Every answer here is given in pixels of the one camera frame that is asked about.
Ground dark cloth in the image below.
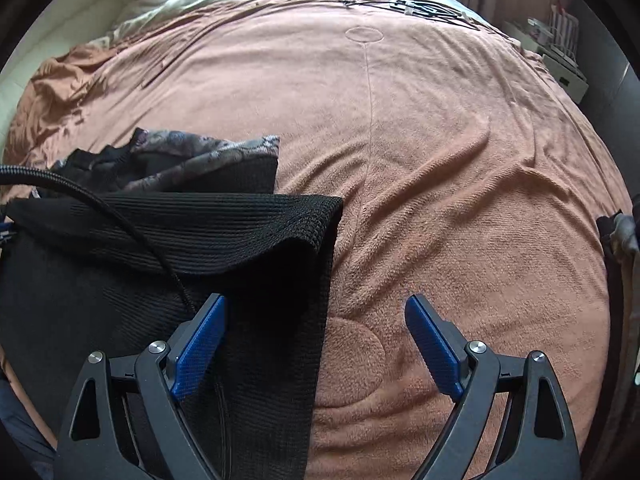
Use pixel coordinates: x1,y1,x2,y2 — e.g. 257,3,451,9
597,210,640,271

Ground thin black cable bundle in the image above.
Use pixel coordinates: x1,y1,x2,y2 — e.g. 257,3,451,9
342,0,481,31

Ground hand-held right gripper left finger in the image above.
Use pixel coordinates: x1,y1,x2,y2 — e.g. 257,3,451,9
54,294,230,480

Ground orange fleece blanket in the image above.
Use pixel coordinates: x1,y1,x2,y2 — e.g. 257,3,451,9
0,0,636,480

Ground black braided cable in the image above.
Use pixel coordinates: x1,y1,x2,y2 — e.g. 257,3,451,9
0,164,201,316

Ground cream leather headboard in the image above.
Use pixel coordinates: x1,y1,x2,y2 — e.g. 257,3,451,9
0,0,136,126

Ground dark grey wardrobe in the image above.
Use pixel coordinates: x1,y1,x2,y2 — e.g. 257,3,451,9
570,0,640,211

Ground white nightstand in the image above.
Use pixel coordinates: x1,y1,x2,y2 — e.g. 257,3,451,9
502,20,588,106

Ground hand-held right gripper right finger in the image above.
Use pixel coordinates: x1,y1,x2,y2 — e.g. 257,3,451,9
404,294,583,480

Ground person's dark trousers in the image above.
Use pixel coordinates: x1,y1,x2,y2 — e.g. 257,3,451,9
0,380,56,480

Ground striped gift bag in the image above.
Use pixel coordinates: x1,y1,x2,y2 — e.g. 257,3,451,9
547,0,581,61

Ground black knitted garment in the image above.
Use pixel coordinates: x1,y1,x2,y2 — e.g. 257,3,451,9
0,147,345,480

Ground floral patterned garment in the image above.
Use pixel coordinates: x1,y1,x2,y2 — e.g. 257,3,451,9
50,127,281,193

